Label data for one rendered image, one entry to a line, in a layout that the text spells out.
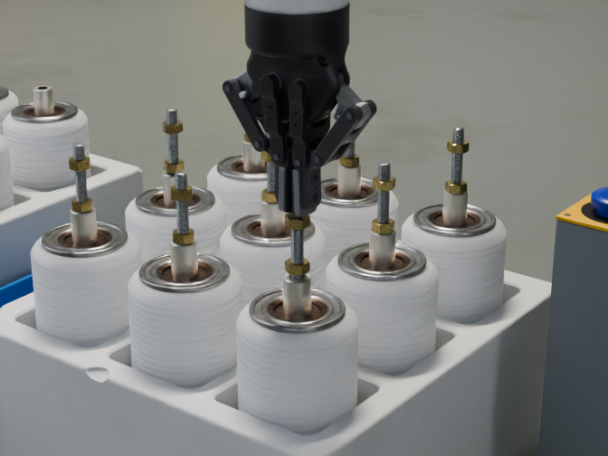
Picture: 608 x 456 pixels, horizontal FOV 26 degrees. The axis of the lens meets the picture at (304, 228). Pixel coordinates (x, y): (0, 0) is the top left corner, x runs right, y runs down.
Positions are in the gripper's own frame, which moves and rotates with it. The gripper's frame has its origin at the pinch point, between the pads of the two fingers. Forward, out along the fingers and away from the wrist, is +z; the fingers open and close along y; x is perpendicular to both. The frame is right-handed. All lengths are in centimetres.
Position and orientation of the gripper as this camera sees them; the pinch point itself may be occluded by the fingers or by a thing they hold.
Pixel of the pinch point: (298, 187)
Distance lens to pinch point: 99.1
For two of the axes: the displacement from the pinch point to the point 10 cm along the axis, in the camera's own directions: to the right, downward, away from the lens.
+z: 0.0, 9.2, 3.8
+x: 6.1, -3.0, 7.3
